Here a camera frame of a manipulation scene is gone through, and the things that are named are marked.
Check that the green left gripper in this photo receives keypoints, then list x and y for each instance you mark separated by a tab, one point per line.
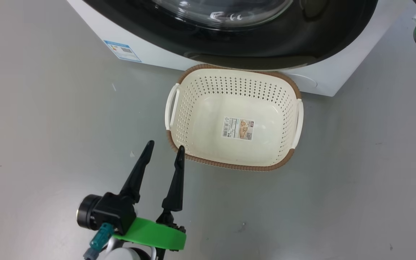
150	234

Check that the black glass washing machine door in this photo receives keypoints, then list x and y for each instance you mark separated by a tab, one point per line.
338	29

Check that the cream perforated laundry basket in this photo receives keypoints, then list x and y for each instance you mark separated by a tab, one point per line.
208	119

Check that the basket product label sticker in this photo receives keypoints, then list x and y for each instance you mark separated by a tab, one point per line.
238	128

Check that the white washing machine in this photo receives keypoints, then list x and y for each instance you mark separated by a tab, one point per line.
150	47

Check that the blue energy label sticker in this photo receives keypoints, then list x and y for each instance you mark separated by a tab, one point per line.
123	50

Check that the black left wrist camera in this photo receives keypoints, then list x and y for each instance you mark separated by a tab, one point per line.
110	213

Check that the teal left camera connector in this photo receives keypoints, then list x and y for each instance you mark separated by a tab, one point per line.
101	236

